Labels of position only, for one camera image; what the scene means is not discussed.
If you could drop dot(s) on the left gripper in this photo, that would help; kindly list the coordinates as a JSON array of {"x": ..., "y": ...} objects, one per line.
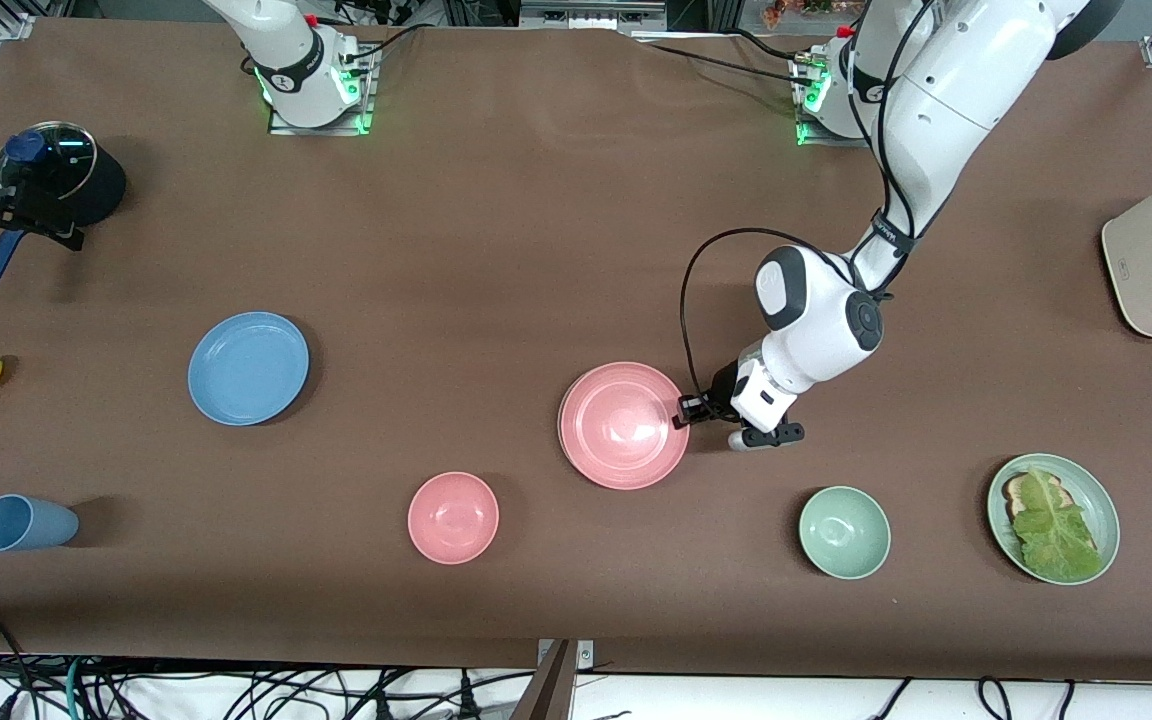
[{"x": 721, "y": 385}]

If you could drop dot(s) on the pink plate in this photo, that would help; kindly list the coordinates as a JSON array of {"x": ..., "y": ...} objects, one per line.
[{"x": 621, "y": 425}]

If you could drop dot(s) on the blue plate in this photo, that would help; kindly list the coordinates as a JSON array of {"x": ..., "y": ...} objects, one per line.
[{"x": 248, "y": 368}]

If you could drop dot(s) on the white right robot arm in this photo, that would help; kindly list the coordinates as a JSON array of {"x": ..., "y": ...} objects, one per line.
[{"x": 296, "y": 70}]

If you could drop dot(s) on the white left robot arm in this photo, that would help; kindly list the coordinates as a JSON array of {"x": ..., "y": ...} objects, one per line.
[{"x": 966, "y": 90}]

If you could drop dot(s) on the glass lid blue knob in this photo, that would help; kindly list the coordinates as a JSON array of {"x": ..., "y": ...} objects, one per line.
[{"x": 61, "y": 150}]

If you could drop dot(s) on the small green bowl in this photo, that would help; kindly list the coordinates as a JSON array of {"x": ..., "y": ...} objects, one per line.
[{"x": 845, "y": 532}]

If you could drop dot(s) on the small pink bowl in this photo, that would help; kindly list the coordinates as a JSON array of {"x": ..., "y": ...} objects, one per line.
[{"x": 453, "y": 518}]

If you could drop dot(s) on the blue cup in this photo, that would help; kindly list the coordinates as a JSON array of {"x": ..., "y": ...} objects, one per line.
[{"x": 26, "y": 523}]

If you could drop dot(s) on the dark support beam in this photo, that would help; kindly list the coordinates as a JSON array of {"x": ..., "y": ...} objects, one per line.
[{"x": 546, "y": 695}]

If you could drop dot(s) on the toast bread slice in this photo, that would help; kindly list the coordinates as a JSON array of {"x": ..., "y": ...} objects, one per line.
[{"x": 1014, "y": 490}]

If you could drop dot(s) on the green lettuce leaf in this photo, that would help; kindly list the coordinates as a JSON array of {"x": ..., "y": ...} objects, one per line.
[{"x": 1056, "y": 530}]

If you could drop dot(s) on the brown table cover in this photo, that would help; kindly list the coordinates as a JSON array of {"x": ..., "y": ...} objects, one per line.
[{"x": 236, "y": 560}]

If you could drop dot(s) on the green plate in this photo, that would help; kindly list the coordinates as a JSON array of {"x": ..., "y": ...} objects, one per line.
[{"x": 1101, "y": 500}]

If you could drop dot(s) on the colourful toy food heap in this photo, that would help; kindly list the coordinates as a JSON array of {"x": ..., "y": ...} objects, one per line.
[{"x": 796, "y": 10}]

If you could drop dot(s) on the small metal table bracket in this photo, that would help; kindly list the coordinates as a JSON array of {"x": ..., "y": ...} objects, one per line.
[{"x": 586, "y": 655}]

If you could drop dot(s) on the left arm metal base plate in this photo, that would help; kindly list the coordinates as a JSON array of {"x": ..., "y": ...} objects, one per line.
[{"x": 804, "y": 135}]

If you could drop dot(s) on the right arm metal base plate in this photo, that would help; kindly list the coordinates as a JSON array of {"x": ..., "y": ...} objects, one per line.
[{"x": 368, "y": 100}]

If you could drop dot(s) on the grey metal frame bar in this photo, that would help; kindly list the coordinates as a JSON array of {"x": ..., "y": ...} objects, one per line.
[{"x": 591, "y": 15}]

